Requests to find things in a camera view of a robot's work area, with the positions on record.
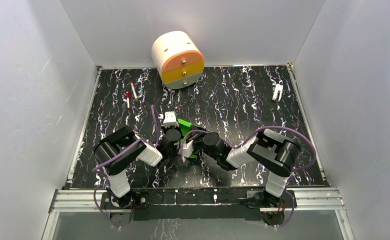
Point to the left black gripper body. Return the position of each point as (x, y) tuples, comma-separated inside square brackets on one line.
[(168, 129)]

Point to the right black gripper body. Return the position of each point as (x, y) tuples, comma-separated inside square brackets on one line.
[(198, 143)]

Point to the green paper box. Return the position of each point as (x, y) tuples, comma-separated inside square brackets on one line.
[(185, 127)]

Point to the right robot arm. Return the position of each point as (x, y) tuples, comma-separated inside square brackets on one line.
[(276, 152)]

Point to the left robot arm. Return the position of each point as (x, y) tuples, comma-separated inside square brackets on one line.
[(117, 151)]

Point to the pink marker pen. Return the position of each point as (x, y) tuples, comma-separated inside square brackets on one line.
[(134, 91)]

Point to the red capped marker pen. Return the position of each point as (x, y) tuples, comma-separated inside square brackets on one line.
[(128, 100)]

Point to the round three-drawer storage cabinet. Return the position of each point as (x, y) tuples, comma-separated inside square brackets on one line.
[(177, 60)]

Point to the small white plastic clip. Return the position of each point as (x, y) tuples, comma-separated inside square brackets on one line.
[(277, 93)]

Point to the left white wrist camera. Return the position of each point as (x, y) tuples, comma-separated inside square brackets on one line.
[(168, 119)]

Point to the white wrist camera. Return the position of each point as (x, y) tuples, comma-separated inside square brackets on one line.
[(187, 149), (168, 119)]

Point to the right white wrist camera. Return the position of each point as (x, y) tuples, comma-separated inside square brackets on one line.
[(187, 149)]

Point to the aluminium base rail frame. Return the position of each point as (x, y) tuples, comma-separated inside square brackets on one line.
[(201, 203)]

